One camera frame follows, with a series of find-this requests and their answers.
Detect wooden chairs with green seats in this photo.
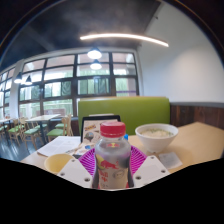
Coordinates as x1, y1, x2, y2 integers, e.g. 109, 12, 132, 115
0, 114, 74, 149

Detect green upholstered booth bench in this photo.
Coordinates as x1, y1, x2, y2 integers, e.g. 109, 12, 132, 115
77, 96, 171, 136

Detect white ceramic bowl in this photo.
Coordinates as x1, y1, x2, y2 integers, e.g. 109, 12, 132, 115
134, 123, 179, 154

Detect white paper sheets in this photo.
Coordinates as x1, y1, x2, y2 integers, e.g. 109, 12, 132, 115
36, 135, 82, 158

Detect curved linear ceiling light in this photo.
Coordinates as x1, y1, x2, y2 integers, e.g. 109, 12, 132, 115
79, 32, 170, 48

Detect white paper napkin packet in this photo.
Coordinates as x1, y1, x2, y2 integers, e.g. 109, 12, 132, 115
158, 151, 183, 170

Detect large light wooden dining table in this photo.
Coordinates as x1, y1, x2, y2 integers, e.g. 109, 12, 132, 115
24, 113, 62, 143

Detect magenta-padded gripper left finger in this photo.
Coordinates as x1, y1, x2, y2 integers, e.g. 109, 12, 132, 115
57, 146, 101, 189

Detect small light wooden dining table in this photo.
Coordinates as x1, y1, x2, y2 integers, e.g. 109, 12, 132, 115
0, 117, 14, 141

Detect sticker-covered black tablet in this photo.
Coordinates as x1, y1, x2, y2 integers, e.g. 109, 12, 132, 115
80, 114, 122, 155

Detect dark pendant ceiling lamps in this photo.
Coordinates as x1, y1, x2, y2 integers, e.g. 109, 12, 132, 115
13, 47, 103, 85

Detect red-capped clear drink bottle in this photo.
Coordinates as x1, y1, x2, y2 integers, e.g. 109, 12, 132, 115
91, 120, 134, 191

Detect dark-framed window wall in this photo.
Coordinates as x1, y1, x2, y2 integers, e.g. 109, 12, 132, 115
0, 51, 140, 118

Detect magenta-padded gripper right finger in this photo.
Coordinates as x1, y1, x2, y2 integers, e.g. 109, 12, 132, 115
124, 145, 171, 189

